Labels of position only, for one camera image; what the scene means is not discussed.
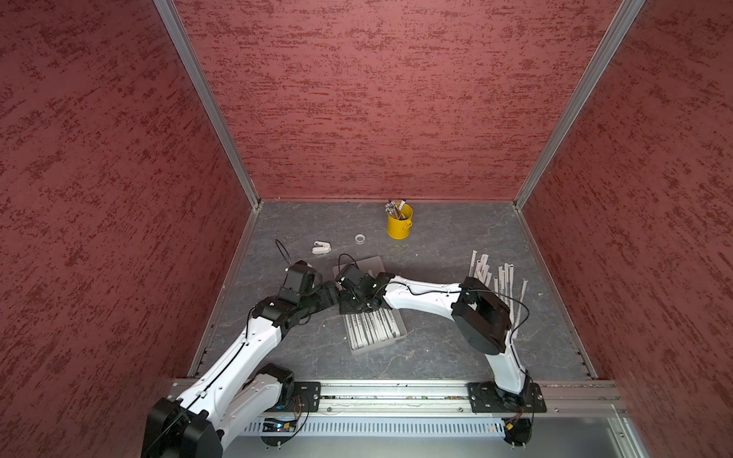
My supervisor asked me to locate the perforated cable duct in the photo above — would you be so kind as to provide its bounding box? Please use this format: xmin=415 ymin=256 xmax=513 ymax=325
xmin=239 ymin=417 xmax=508 ymax=439

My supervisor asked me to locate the translucent plastic storage box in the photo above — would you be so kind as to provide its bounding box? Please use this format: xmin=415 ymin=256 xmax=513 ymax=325
xmin=338 ymin=286 xmax=407 ymax=356

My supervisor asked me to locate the aluminium corner post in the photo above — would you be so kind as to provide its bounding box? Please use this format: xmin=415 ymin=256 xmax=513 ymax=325
xmin=513 ymin=0 xmax=645 ymax=213
xmin=154 ymin=0 xmax=261 ymax=211

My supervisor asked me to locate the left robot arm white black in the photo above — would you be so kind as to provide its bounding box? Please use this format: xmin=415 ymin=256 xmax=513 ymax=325
xmin=141 ymin=261 xmax=339 ymax=457

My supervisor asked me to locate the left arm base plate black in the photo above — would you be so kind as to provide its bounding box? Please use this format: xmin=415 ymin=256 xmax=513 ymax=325
xmin=269 ymin=382 xmax=322 ymax=413

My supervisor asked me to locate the yellow metal cup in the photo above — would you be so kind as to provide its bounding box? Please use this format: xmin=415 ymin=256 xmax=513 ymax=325
xmin=387 ymin=204 xmax=414 ymax=240

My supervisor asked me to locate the right aluminium corner post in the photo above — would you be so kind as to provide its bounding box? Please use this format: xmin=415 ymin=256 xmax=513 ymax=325
xmin=513 ymin=0 xmax=645 ymax=213

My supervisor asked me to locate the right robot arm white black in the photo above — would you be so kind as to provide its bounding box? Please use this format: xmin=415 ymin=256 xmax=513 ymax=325
xmin=335 ymin=264 xmax=527 ymax=396

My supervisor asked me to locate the left aluminium corner post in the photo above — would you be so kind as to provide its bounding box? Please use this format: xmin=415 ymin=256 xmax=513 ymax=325
xmin=154 ymin=0 xmax=261 ymax=211

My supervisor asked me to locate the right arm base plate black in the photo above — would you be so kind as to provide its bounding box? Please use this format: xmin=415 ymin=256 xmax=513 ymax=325
xmin=466 ymin=380 xmax=547 ymax=415

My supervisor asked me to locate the wrapped straw far right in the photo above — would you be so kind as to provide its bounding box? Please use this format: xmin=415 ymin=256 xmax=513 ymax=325
xmin=513 ymin=279 xmax=529 ymax=332

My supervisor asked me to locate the white plastic clip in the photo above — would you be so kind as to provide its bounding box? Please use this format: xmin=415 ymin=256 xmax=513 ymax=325
xmin=311 ymin=240 xmax=331 ymax=255

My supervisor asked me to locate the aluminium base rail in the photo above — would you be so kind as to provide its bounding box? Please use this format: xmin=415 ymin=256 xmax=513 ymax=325
xmin=159 ymin=377 xmax=628 ymax=418

